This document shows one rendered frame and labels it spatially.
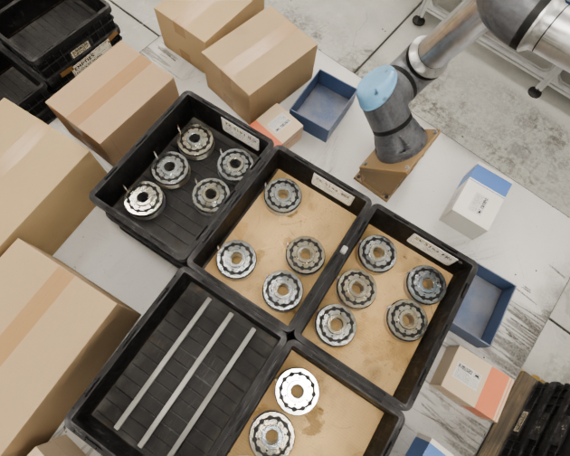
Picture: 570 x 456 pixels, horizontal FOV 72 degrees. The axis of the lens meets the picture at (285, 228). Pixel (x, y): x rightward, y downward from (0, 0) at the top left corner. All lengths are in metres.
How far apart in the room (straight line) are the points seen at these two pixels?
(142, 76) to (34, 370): 0.84
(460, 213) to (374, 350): 0.50
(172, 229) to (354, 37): 1.93
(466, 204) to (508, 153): 1.28
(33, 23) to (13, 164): 1.04
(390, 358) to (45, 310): 0.82
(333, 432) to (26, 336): 0.73
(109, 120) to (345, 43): 1.73
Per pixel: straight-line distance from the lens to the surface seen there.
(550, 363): 2.27
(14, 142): 1.27
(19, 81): 2.15
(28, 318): 1.07
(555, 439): 1.77
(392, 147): 1.16
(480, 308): 1.31
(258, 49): 1.35
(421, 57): 1.14
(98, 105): 1.30
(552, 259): 1.48
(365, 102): 1.11
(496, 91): 2.76
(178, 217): 1.10
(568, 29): 0.79
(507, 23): 0.79
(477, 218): 1.29
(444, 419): 1.24
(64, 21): 2.13
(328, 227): 1.08
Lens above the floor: 1.83
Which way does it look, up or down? 70 degrees down
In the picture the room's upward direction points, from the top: 10 degrees clockwise
